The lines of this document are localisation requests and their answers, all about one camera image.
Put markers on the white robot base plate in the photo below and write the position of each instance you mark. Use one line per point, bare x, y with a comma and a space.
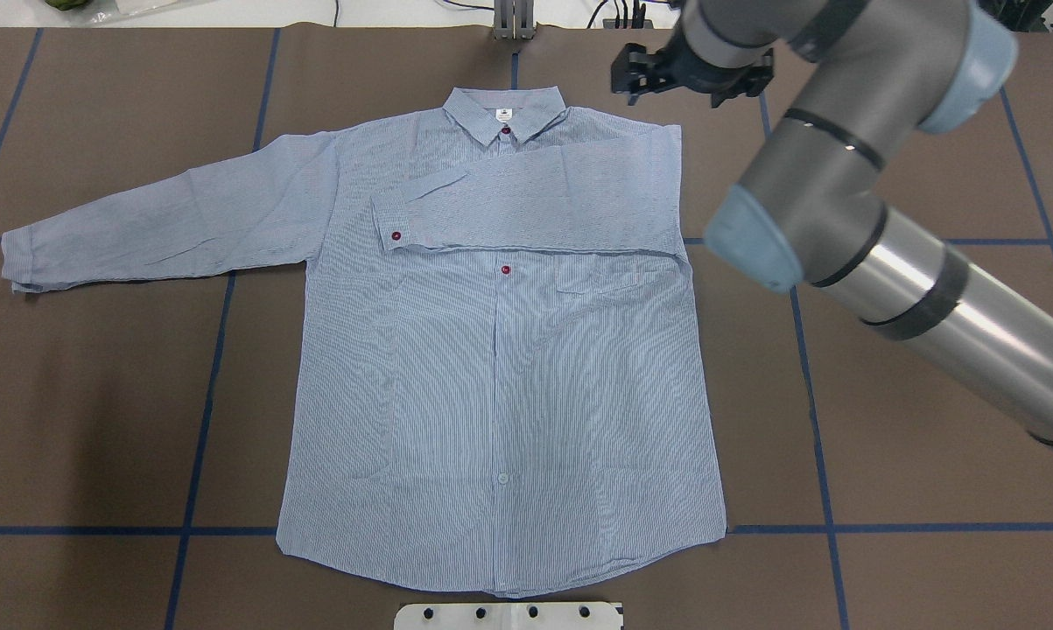
512, 615

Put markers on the blue striped button shirt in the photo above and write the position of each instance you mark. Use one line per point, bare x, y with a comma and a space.
500, 387

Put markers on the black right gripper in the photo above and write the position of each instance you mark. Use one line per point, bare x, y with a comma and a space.
685, 72

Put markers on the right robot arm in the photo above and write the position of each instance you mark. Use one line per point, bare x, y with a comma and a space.
807, 209

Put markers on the brown table mat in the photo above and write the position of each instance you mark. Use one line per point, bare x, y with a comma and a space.
145, 427

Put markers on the aluminium frame post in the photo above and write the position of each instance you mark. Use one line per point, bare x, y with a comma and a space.
514, 19

